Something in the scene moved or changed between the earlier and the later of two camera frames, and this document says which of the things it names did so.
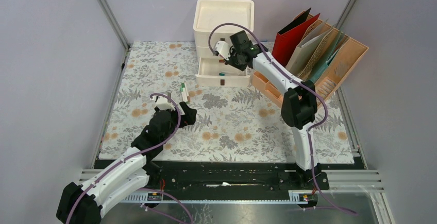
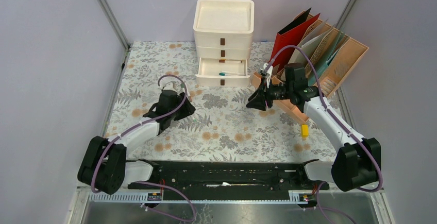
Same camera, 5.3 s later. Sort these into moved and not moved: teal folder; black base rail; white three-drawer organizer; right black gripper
Moved: right black gripper
Not moved: white three-drawer organizer; black base rail; teal folder
